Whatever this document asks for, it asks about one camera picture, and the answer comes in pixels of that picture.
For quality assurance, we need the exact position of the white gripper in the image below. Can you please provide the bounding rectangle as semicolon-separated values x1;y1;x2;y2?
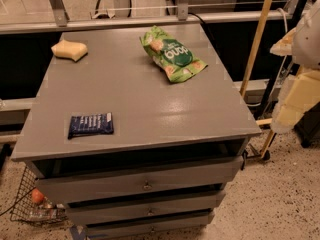
271;0;320;134

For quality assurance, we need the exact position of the dark blue rxbar wrapper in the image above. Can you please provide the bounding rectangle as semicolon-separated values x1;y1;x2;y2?
68;112;114;139

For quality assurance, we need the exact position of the yellow wooden stand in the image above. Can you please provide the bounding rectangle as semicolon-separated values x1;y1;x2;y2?
239;0;278;161

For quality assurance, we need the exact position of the green snack bag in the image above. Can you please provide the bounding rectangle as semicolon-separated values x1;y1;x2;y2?
140;26;208;83

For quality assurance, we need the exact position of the top grey drawer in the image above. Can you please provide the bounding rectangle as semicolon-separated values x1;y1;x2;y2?
36;156;243;204

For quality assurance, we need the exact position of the grey drawer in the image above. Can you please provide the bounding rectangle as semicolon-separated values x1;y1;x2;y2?
67;190;225;225
36;156;243;204
86;210;214;240

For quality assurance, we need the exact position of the grey drawer cabinet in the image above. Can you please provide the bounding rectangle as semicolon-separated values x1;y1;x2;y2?
10;23;263;239

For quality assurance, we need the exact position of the bottom grey drawer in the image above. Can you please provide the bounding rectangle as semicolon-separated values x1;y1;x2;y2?
86;210;214;240

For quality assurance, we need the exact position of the yellow sponge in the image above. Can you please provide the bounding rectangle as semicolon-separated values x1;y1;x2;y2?
51;40;88;62

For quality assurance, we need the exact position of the middle grey drawer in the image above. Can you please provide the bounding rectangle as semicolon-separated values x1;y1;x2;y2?
67;190;225;225

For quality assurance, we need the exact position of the red apple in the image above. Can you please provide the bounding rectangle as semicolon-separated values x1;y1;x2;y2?
31;189;44;204

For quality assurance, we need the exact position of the clear plastic bottle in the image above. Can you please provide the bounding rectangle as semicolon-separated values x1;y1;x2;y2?
29;206;65;221

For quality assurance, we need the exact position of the black cable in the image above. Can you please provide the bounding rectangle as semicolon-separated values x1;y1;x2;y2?
188;12;209;28

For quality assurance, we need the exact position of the metal railing frame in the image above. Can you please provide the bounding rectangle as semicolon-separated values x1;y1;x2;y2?
0;0;320;35

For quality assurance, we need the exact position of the black wire basket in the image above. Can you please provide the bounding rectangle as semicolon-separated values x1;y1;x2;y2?
10;167;67;226

